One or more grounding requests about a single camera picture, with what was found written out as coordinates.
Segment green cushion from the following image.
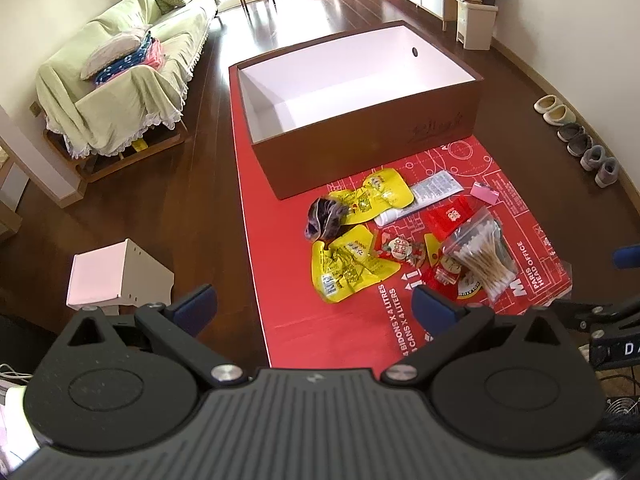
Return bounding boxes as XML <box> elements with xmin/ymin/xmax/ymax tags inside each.
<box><xmin>151</xmin><ymin>0</ymin><xmax>193</xmax><ymax>16</ymax></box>

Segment white cables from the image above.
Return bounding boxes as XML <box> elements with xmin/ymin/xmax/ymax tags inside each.
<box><xmin>0</xmin><ymin>362</ymin><xmax>31</xmax><ymax>386</ymax></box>

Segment sofa with green cover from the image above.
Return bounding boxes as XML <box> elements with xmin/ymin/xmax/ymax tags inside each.
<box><xmin>35</xmin><ymin>0</ymin><xmax>221</xmax><ymax>183</ymax></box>

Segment metal fan grille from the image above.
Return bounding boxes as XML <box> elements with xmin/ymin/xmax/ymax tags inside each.
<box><xmin>605</xmin><ymin>395</ymin><xmax>640</xmax><ymax>416</ymax></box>

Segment white squeeze tube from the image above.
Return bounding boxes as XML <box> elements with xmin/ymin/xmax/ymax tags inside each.
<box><xmin>375</xmin><ymin>170</ymin><xmax>466</xmax><ymax>227</ymax></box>

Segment brown cardboard box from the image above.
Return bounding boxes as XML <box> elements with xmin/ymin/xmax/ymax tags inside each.
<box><xmin>228</xmin><ymin>21</ymin><xmax>483</xmax><ymax>201</ymax></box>

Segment white patterned pillow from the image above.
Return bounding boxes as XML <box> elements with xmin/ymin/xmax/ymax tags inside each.
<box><xmin>80</xmin><ymin>27</ymin><xmax>151</xmax><ymax>81</ymax></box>

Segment small white stool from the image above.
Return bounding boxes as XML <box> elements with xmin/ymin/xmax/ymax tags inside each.
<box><xmin>66</xmin><ymin>239</ymin><xmax>176</xmax><ymax>317</ymax></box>

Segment plain red snack packet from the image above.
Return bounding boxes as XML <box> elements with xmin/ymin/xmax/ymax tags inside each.
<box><xmin>424</xmin><ymin>196</ymin><xmax>473</xmax><ymax>241</ymax></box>

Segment dark purple wrapper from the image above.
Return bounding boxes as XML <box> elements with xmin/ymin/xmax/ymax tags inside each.
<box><xmin>303</xmin><ymin>196</ymin><xmax>353</xmax><ymax>243</ymax></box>

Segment white shelf unit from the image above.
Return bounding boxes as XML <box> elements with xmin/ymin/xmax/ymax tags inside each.
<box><xmin>0</xmin><ymin>105</ymin><xmax>88</xmax><ymax>241</ymax></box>

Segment pink binder clip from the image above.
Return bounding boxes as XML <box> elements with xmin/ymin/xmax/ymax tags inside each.
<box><xmin>470</xmin><ymin>182</ymin><xmax>501</xmax><ymax>204</ymax></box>

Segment bag of cotton swabs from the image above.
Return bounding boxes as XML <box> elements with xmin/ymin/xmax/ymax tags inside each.
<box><xmin>437</xmin><ymin>207</ymin><xmax>516</xmax><ymax>306</ymax></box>

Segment dark fuzzy clothing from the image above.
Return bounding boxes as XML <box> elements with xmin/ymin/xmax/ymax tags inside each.
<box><xmin>590</xmin><ymin>412</ymin><xmax>640</xmax><ymax>480</ymax></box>

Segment red cartoon snack packet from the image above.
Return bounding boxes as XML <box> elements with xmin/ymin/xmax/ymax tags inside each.
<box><xmin>420</xmin><ymin>247</ymin><xmax>476</xmax><ymax>301</ymax></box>

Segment folded blue pink blankets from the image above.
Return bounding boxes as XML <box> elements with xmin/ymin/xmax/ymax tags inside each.
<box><xmin>92</xmin><ymin>32</ymin><xmax>166</xmax><ymax>86</ymax></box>

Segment white trash bin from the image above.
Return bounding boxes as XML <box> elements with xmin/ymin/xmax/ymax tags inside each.
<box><xmin>455</xmin><ymin>0</ymin><xmax>499</xmax><ymax>52</ymax></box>

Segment red printed desktop mat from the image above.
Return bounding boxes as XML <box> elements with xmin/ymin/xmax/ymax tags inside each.
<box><xmin>229</xmin><ymin>67</ymin><xmax>573</xmax><ymax>368</ymax></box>

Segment light grey slipper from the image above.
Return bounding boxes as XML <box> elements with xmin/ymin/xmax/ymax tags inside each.
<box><xmin>595</xmin><ymin>156</ymin><xmax>622</xmax><ymax>188</ymax></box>
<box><xmin>580</xmin><ymin>145</ymin><xmax>608</xmax><ymax>171</ymax></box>

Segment yellow snack packet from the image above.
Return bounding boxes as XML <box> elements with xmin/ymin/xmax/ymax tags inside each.
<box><xmin>326</xmin><ymin>169</ymin><xmax>417</xmax><ymax>224</ymax></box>
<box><xmin>311</xmin><ymin>225</ymin><xmax>401</xmax><ymax>304</ymax></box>

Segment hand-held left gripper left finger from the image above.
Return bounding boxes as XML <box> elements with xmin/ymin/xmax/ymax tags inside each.
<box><xmin>64</xmin><ymin>284</ymin><xmax>250</xmax><ymax>389</ymax></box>

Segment red white patterned snack packet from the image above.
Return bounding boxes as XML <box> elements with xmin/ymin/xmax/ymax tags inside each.
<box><xmin>376</xmin><ymin>232</ymin><xmax>426</xmax><ymax>267</ymax></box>

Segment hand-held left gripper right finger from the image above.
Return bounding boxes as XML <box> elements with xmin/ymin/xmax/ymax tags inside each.
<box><xmin>381</xmin><ymin>286</ymin><xmax>576</xmax><ymax>389</ymax></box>

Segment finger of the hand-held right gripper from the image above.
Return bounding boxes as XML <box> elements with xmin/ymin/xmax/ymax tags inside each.
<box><xmin>612</xmin><ymin>244</ymin><xmax>640</xmax><ymax>271</ymax></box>
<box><xmin>544</xmin><ymin>297</ymin><xmax>626</xmax><ymax>325</ymax></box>

